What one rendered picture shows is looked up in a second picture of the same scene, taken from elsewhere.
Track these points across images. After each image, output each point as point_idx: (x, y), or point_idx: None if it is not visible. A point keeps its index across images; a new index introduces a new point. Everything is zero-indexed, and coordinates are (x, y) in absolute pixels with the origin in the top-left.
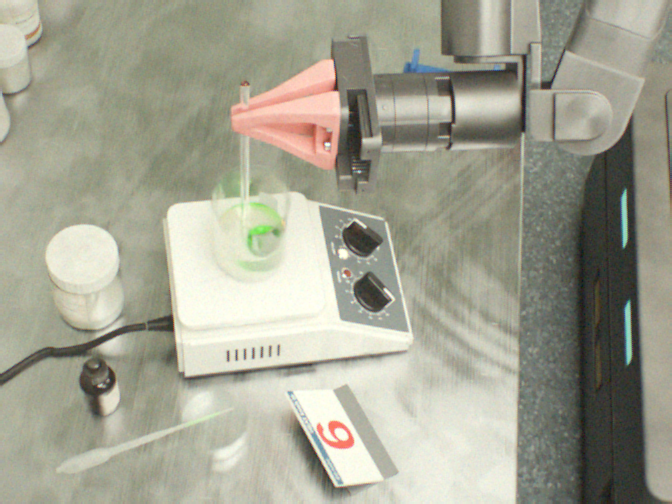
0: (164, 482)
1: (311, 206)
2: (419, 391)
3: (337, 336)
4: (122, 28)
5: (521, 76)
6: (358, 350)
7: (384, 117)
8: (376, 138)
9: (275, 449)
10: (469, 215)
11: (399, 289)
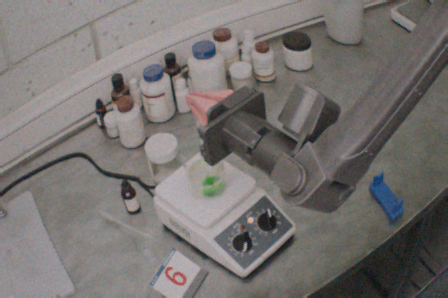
0: (119, 243)
1: (260, 193)
2: (229, 293)
3: (209, 245)
4: None
5: None
6: (221, 261)
7: (227, 127)
8: (204, 128)
9: (159, 266)
10: (335, 251)
11: (262, 253)
